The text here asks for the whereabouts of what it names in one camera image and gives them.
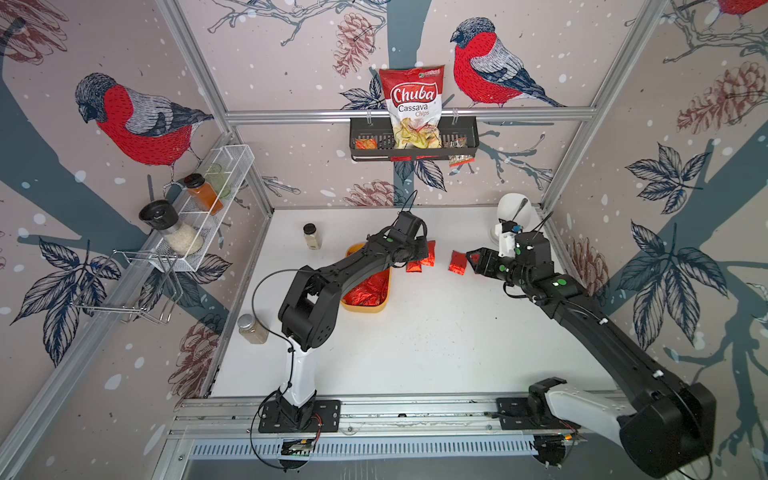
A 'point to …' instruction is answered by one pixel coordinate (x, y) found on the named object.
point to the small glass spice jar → (312, 236)
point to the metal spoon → (524, 201)
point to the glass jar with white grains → (179, 238)
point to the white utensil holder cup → (507, 205)
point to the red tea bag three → (431, 251)
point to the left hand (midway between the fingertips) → (432, 244)
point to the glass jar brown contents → (252, 330)
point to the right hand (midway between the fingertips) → (472, 253)
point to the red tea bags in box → (371, 292)
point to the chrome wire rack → (143, 282)
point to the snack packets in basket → (454, 160)
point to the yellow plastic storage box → (365, 308)
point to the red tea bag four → (414, 267)
